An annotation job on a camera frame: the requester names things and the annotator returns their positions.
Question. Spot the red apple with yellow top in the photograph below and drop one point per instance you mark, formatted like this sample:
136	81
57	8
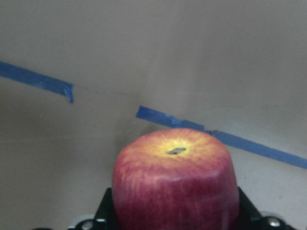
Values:
175	179

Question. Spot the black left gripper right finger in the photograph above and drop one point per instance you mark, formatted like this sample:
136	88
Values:
249	217

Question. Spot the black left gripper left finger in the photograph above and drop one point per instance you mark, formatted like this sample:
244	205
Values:
104	218

